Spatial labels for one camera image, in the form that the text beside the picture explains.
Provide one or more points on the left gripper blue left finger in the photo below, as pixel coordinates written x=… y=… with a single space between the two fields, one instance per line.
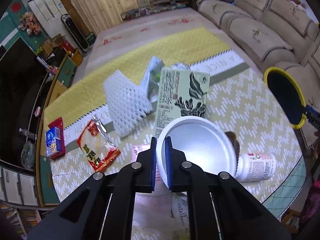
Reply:
x=145 y=179

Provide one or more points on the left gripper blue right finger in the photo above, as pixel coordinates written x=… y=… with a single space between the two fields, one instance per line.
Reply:
x=177 y=180

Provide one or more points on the white round plastic bowl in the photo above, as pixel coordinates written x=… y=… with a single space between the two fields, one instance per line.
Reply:
x=203 y=143

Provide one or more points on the red snack wrapper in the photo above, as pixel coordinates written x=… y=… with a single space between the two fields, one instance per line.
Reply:
x=96 y=146

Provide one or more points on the white foam fruit net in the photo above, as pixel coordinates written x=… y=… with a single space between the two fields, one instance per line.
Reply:
x=127 y=103

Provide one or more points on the green printed carton box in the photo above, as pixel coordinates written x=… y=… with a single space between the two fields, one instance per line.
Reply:
x=181 y=93

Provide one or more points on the white pill bottle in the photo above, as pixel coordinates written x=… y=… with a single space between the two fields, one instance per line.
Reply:
x=255 y=167

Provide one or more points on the clear green plastic bottle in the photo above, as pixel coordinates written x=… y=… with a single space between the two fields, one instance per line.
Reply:
x=150 y=81

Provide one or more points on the white tissue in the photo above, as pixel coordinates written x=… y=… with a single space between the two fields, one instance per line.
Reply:
x=180 y=66

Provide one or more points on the yellow rimmed trash bin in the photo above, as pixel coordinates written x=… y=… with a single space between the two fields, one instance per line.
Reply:
x=288 y=94

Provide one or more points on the green patterned tablecloth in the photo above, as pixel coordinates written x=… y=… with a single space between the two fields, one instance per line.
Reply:
x=238 y=100

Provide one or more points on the blue tissue pack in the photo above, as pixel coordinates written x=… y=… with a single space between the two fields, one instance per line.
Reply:
x=53 y=142

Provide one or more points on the red tray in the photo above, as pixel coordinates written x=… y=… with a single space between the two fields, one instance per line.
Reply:
x=59 y=123

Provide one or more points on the glass ashtray bowl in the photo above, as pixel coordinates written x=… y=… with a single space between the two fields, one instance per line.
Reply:
x=28 y=155

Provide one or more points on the yellow green tv cabinet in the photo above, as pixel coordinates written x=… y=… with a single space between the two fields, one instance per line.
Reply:
x=51 y=110

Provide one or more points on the white drawer cabinet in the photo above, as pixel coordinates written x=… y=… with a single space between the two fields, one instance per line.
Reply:
x=18 y=188

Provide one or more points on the floral floor mat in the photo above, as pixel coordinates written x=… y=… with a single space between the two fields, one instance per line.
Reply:
x=130 y=35

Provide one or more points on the black tower fan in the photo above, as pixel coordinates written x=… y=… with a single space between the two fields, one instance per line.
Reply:
x=75 y=32

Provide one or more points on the black television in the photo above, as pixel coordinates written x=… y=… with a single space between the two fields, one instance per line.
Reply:
x=22 y=77

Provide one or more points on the beige sofa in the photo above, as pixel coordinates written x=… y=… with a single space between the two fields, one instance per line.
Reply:
x=273 y=33

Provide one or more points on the white standing air conditioner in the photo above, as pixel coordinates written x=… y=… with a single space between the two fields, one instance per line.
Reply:
x=48 y=14

